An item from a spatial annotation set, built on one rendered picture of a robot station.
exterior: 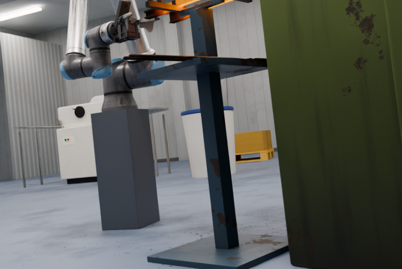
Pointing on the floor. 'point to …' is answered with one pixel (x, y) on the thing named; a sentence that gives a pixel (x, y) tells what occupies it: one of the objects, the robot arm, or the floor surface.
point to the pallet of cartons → (253, 146)
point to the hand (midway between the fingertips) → (146, 14)
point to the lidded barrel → (192, 120)
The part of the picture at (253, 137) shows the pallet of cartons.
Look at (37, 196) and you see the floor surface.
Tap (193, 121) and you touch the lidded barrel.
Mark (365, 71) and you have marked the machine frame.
